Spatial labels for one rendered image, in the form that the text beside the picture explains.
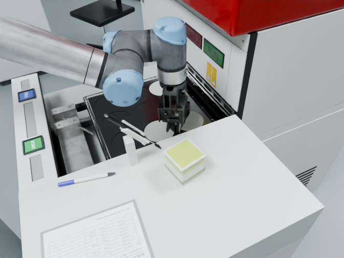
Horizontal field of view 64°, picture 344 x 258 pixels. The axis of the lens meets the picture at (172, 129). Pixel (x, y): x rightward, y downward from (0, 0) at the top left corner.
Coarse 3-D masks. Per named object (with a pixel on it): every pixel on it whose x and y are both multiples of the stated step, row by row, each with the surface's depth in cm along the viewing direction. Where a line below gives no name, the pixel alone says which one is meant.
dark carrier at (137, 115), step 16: (96, 96) 104; (144, 96) 103; (160, 96) 103; (96, 112) 98; (112, 112) 97; (128, 112) 97; (144, 112) 97; (112, 128) 91; (144, 128) 91; (112, 144) 86
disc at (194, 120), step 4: (192, 112) 96; (196, 112) 96; (188, 116) 94; (192, 116) 94; (196, 116) 94; (200, 116) 94; (188, 120) 93; (192, 120) 93; (196, 120) 93; (200, 120) 93; (184, 124) 91; (188, 124) 91; (192, 124) 91; (196, 124) 91; (200, 124) 91; (184, 128) 90; (188, 128) 90; (192, 128) 90
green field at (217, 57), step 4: (204, 40) 87; (204, 44) 88; (208, 44) 85; (204, 48) 88; (208, 48) 86; (212, 48) 84; (208, 52) 87; (212, 52) 84; (216, 52) 83; (212, 56) 85; (216, 56) 83; (220, 56) 81; (216, 60) 84; (220, 60) 82; (220, 64) 83
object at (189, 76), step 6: (186, 72) 106; (192, 78) 103; (192, 84) 104; (198, 84) 100; (186, 90) 112; (192, 90) 109; (198, 90) 101; (204, 90) 97; (192, 96) 108; (198, 96) 106; (204, 96) 98; (210, 96) 95; (198, 102) 105; (210, 102) 95; (216, 102) 92; (204, 108) 101; (216, 108) 92; (222, 108) 90; (210, 114) 99; (222, 114) 90; (228, 114) 88; (210, 120) 100; (216, 120) 96
